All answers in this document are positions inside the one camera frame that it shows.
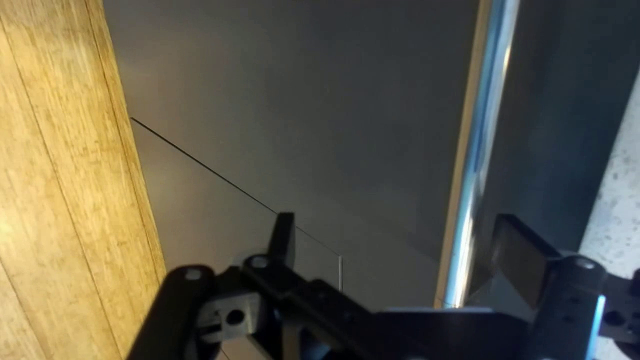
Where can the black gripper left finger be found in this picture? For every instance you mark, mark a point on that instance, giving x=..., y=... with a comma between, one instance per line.
x=304, y=318

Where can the long steel bin handle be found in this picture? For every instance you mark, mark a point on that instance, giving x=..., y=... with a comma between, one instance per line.
x=480, y=111

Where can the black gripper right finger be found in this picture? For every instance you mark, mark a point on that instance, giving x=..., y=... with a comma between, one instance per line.
x=565, y=292

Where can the dark bin compartment front panel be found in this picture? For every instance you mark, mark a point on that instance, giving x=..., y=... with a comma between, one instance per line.
x=346, y=114

